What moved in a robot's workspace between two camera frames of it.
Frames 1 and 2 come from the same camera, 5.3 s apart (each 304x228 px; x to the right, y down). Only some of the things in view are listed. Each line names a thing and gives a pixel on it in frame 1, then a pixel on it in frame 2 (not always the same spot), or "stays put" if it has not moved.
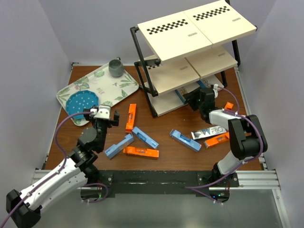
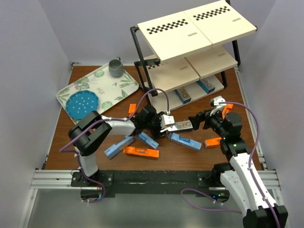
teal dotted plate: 79,100 stays put
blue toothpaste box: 146,137 stays put
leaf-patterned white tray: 109,89 stays put
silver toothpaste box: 208,132 -> 184,125
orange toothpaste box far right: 228,106 stays put
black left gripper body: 102,127 -> 154,125
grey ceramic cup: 116,67 stays put
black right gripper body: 194,100 -> 214,122
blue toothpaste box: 114,148 stays put
